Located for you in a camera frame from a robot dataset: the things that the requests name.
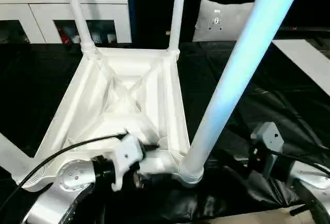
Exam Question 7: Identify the white plastic table leg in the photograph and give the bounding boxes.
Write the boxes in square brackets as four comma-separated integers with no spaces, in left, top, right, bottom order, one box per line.
[61,0,97,52]
[0,132,36,181]
[168,0,188,52]
[179,0,307,186]

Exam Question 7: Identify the black work mat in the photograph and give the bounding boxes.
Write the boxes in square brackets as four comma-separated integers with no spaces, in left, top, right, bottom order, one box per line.
[0,42,330,224]

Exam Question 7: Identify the white flat panel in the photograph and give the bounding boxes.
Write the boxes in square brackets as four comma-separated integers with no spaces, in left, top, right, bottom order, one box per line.
[272,39,330,93]

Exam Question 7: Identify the black cabinet with gold label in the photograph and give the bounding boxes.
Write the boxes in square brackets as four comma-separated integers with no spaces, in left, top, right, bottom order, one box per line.
[128,0,207,47]

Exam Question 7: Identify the light grey printed pillow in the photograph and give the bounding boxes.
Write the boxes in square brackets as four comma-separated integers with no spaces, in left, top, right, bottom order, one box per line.
[193,0,256,43]

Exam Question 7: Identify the white glass-door cabinet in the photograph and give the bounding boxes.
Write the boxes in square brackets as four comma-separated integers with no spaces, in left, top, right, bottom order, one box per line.
[0,0,132,44]

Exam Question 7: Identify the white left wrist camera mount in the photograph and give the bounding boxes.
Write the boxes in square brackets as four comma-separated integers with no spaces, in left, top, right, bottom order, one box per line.
[113,133,146,193]

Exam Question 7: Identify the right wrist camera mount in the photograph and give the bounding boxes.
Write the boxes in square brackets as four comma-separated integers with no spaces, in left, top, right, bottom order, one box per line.
[250,122,294,183]

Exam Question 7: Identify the black rail with red mark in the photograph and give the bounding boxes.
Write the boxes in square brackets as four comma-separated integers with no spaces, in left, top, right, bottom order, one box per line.
[278,26,330,33]

